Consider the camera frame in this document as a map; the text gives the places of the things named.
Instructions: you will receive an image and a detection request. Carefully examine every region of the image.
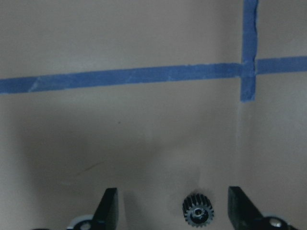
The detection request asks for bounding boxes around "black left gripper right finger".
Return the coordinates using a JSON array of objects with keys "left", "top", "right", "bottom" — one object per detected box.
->
[{"left": 227, "top": 186, "right": 271, "bottom": 230}]

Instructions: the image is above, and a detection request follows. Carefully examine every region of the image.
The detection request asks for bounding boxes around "small black gear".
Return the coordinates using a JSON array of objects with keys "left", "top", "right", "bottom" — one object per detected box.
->
[{"left": 182, "top": 193, "right": 214, "bottom": 228}]

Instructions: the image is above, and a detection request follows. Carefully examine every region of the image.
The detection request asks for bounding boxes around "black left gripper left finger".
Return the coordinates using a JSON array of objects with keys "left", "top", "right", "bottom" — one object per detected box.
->
[{"left": 91, "top": 188, "right": 118, "bottom": 230}]

